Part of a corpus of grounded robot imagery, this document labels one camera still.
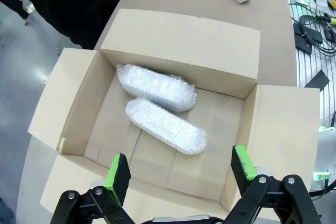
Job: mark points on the slotted aluminium base plate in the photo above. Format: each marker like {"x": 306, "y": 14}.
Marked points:
{"x": 307, "y": 64}

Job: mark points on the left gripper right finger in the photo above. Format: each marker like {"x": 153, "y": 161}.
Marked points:
{"x": 265, "y": 200}

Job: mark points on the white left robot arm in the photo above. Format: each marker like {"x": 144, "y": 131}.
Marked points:
{"x": 326, "y": 155}

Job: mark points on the person's right hand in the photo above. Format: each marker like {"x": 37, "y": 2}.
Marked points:
{"x": 28, "y": 8}

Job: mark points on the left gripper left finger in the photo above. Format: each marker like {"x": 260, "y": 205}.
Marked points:
{"x": 105, "y": 203}

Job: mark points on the person's right forearm black sleeve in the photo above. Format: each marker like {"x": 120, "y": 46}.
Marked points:
{"x": 14, "y": 1}

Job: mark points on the bubble-wrapped clock with faint print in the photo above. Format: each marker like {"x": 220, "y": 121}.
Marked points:
{"x": 165, "y": 127}

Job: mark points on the person's black zip jacket torso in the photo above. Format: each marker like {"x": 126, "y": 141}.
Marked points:
{"x": 73, "y": 6}

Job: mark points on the black flat plate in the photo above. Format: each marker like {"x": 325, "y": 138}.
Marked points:
{"x": 304, "y": 46}
{"x": 311, "y": 33}

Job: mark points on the open cardboard box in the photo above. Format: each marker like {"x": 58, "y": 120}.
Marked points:
{"x": 178, "y": 40}

